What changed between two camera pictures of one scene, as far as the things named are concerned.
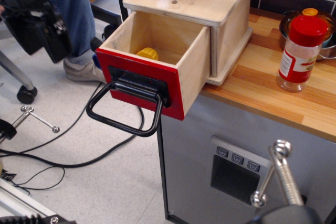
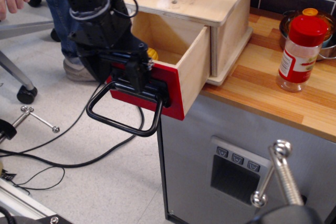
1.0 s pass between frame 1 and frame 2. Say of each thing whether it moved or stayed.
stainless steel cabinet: stayed
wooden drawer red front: stayed
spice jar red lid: stayed
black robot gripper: moved
